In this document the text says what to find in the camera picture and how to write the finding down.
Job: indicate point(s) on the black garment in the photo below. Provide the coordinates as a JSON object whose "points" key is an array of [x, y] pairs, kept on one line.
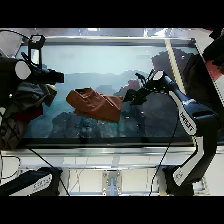
{"points": [[196, 76]]}

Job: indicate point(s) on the silver frame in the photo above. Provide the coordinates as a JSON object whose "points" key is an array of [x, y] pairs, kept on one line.
{"points": [[113, 155]]}

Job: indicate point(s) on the dark checked garment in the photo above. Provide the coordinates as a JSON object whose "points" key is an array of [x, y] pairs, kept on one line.
{"points": [[11, 133]]}

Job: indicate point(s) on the brown garment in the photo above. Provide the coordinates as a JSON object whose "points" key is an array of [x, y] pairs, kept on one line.
{"points": [[96, 105]]}

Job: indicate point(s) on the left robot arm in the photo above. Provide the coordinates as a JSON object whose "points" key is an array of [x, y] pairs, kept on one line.
{"points": [[10, 75]]}

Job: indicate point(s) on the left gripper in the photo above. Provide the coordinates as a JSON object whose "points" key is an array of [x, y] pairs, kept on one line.
{"points": [[52, 77]]}

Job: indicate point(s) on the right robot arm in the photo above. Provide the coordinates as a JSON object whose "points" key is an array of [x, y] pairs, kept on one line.
{"points": [[200, 121]]}

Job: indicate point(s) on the grey garment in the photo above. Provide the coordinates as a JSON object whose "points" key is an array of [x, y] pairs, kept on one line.
{"points": [[31, 93]]}

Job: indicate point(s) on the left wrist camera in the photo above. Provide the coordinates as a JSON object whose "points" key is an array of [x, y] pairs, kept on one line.
{"points": [[36, 40]]}

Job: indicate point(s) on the red and white garment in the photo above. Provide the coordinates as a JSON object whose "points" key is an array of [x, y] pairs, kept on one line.
{"points": [[215, 71]]}

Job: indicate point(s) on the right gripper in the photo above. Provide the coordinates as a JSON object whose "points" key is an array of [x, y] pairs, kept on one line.
{"points": [[146, 91]]}

